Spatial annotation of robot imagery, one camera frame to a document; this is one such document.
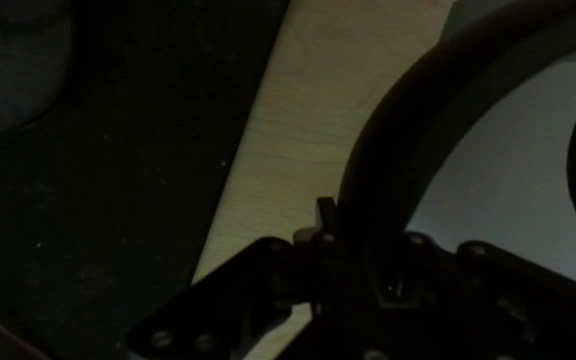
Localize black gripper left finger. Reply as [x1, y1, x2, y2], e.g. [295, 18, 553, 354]
[126, 198, 336, 360]

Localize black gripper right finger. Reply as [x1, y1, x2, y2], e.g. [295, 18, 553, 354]
[367, 229, 576, 360]

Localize black and silver headphones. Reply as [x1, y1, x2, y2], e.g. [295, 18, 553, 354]
[336, 0, 576, 360]

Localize black desk mat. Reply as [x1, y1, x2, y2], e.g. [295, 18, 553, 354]
[0, 0, 291, 360]

